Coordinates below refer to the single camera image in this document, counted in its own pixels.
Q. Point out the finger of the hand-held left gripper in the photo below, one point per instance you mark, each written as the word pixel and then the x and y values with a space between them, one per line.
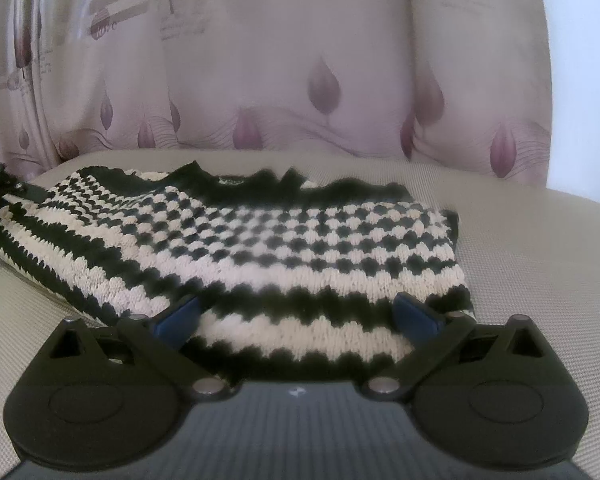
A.
pixel 5 180

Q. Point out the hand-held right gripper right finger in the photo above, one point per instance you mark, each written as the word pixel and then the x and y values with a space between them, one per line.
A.
pixel 415 316

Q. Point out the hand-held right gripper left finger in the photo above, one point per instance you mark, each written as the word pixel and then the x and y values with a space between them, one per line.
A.
pixel 177 319

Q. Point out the pink leaf print curtain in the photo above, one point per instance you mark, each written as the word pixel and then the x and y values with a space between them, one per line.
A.
pixel 280 60

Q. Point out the black and white striped sweater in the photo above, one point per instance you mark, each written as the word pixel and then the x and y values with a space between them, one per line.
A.
pixel 260 260

